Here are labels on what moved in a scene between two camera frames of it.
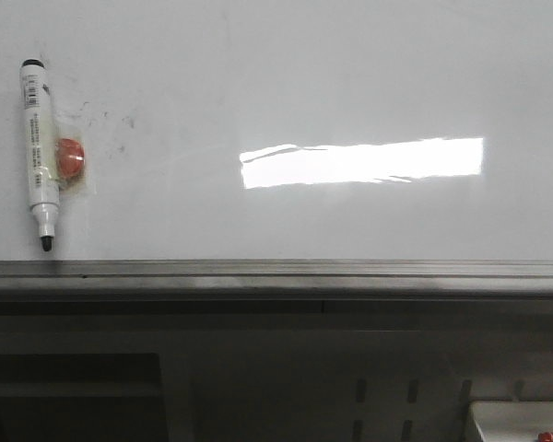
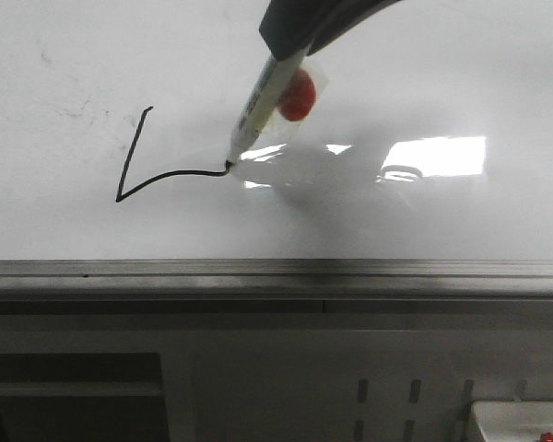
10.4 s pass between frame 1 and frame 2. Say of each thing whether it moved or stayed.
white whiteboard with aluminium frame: stayed
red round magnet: moved
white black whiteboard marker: moved
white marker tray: stayed
